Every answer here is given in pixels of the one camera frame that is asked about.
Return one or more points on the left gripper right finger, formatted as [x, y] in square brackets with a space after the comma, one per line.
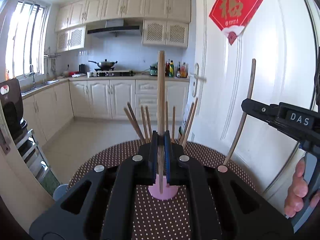
[221, 204]

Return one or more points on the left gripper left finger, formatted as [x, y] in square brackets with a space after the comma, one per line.
[102, 203]

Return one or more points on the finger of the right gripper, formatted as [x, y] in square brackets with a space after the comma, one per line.
[261, 111]

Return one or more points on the lower kitchen cabinets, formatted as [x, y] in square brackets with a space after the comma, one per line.
[50, 108]

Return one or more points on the kitchen cabinets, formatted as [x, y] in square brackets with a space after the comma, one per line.
[50, 108]
[165, 22]

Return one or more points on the upper kitchen cabinets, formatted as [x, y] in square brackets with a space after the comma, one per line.
[165, 22]

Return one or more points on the kitchen window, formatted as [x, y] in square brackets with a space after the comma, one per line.
[24, 51]

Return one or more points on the person right hand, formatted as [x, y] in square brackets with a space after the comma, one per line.
[297, 191]

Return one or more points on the blue stool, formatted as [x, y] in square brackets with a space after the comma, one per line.
[60, 191]

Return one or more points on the brown polka dot tablecloth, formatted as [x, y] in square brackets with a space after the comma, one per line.
[153, 219]

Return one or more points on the white door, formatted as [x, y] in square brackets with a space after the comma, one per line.
[272, 61]

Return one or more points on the pink cylindrical cup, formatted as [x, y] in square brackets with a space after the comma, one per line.
[167, 193]

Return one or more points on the orange oil bottle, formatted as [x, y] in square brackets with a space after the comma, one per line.
[184, 70]

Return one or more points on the metal storage rack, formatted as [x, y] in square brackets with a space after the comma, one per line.
[32, 154]

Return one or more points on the dark sauce bottle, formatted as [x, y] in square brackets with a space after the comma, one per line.
[178, 72]

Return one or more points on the green yellow bottle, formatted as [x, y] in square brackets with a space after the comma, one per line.
[171, 69]

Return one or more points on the red fu door decoration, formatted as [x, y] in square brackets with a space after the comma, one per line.
[232, 16]

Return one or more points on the green electric cooker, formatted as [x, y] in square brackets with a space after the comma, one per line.
[153, 71]

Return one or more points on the gas stove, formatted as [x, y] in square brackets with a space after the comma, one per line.
[111, 73]

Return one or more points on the black kettle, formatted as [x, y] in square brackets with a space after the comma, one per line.
[82, 69]

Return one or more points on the black appliance on rack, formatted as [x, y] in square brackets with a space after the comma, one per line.
[12, 105]

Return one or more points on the black wok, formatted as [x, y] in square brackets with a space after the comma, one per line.
[104, 65]

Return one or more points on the sink faucet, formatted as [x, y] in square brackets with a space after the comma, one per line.
[31, 74]

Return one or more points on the black range hood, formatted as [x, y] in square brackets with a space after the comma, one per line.
[117, 28]

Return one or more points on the silver door handle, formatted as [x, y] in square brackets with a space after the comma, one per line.
[195, 79]

